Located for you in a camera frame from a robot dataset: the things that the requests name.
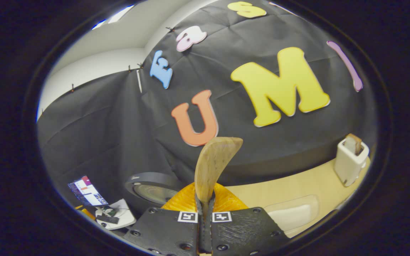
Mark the white ceiling light panel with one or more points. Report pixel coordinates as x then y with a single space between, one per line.
114 16

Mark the black rice cooker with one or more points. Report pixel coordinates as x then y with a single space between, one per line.
148 177

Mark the black backdrop cloth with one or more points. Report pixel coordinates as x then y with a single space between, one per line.
119 124

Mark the computer monitor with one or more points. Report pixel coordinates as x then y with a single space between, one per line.
87 192

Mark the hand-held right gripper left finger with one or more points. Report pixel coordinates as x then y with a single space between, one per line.
169 231

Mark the toasted bread slice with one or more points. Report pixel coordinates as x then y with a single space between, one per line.
353 144

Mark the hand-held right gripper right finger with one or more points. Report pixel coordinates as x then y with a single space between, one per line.
240 231

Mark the black keyboard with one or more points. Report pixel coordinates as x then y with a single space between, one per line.
107 219

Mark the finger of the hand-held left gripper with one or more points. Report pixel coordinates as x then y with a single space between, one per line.
87 214

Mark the small white side table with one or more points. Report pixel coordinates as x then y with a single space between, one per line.
125 217

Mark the white toaster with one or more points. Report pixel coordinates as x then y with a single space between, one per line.
347 167

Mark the wooden spoon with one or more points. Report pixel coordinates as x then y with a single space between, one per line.
214 163

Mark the small dark desktop device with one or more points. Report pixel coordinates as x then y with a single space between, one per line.
108 211

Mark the clear container of white rice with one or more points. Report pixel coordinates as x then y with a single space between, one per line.
290 217

